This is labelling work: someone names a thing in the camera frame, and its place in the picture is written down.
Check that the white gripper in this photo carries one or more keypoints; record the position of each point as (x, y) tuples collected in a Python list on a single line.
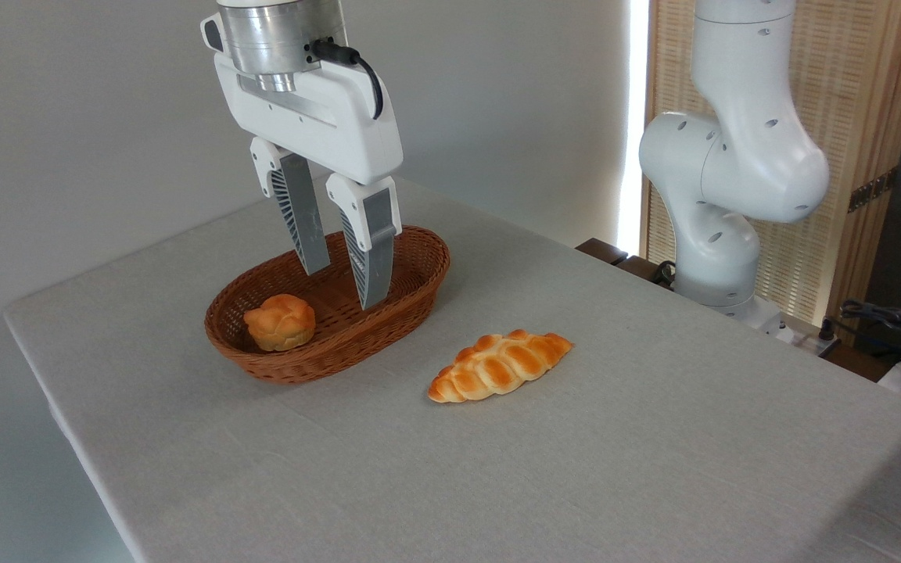
[(341, 125)]

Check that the braided bread loaf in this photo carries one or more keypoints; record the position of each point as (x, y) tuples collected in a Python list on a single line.
[(497, 366)]

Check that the round bread bun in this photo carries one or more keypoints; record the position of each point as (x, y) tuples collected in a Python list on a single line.
[(280, 322)]

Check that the brown wicker oval basket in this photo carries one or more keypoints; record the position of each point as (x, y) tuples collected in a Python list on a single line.
[(341, 344)]

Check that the dark wooden furniture top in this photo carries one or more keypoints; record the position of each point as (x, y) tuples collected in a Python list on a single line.
[(603, 250)]

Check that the grey tablecloth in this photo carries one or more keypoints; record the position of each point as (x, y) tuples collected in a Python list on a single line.
[(497, 469)]

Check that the wooden bamboo folding screen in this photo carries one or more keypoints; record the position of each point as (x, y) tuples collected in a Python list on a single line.
[(849, 94)]

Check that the dark metal screen hinge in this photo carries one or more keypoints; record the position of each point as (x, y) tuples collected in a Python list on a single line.
[(871, 190)]

